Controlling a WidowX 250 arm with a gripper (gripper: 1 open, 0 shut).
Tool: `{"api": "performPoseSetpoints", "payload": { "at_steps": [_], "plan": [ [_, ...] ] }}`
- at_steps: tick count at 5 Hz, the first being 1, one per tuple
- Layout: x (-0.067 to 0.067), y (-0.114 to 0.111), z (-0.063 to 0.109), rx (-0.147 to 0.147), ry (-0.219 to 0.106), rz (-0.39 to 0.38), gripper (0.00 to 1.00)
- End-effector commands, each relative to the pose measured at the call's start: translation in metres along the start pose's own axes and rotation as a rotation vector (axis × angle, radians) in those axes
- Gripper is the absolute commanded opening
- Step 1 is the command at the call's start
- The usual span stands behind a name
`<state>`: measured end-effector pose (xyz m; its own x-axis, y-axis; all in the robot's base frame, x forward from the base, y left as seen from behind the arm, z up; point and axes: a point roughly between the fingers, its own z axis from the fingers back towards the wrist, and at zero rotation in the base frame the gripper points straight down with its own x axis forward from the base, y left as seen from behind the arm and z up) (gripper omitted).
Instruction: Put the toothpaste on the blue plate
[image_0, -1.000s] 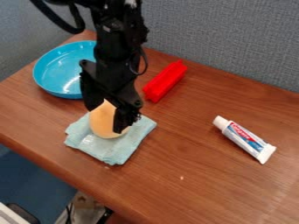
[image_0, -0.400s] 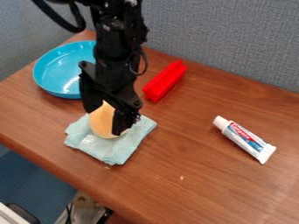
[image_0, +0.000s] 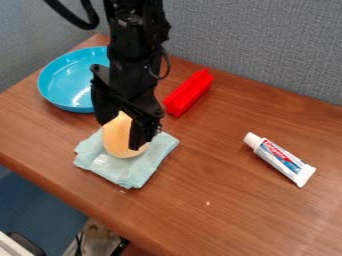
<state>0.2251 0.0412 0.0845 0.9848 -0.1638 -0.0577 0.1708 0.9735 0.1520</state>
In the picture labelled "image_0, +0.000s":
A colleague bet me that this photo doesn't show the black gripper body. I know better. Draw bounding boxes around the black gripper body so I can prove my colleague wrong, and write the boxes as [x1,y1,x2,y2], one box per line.
[90,51,164,120]

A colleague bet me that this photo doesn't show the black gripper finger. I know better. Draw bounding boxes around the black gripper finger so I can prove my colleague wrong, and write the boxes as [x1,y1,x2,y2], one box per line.
[90,91,120,125]
[128,116,160,150]

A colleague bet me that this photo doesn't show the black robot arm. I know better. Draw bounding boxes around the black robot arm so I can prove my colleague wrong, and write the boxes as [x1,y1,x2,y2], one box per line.
[90,0,170,150]

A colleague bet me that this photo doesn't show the blue plastic plate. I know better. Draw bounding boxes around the blue plastic plate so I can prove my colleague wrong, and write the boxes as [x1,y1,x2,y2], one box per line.
[37,46,109,113]

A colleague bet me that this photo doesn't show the white toothpaste tube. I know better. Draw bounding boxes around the white toothpaste tube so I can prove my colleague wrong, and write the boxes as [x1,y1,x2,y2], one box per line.
[241,131,317,189]

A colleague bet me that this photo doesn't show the orange egg-shaped sponge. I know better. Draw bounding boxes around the orange egg-shaped sponge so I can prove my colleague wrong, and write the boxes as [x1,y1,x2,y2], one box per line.
[101,111,149,158]

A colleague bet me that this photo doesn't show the light blue folded cloth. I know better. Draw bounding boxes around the light blue folded cloth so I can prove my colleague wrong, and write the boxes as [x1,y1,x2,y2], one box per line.
[73,130,178,189]

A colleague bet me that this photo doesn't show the red plastic block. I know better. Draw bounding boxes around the red plastic block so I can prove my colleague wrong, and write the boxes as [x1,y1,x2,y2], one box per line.
[162,68,213,117]

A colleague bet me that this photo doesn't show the objects under table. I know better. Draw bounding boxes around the objects under table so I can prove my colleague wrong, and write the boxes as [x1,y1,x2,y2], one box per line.
[0,218,130,256]

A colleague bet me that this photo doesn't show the black cable loop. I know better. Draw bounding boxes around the black cable loop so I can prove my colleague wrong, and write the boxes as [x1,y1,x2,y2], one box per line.
[41,0,101,31]

